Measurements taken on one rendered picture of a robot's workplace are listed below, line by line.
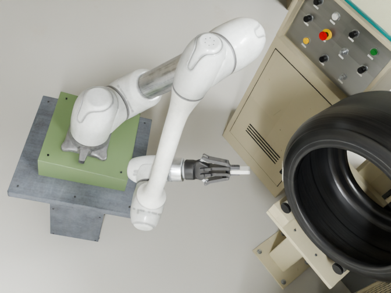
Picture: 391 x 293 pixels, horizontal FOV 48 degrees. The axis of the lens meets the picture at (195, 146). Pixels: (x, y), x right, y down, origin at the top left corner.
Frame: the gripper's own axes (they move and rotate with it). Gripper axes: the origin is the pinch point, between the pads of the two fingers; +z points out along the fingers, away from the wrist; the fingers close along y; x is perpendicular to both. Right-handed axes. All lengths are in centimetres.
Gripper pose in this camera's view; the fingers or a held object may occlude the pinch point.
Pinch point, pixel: (240, 170)
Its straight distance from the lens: 158.5
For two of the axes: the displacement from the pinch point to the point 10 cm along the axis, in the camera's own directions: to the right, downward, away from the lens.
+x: -1.2, 5.3, -8.4
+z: 9.9, 0.0, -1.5
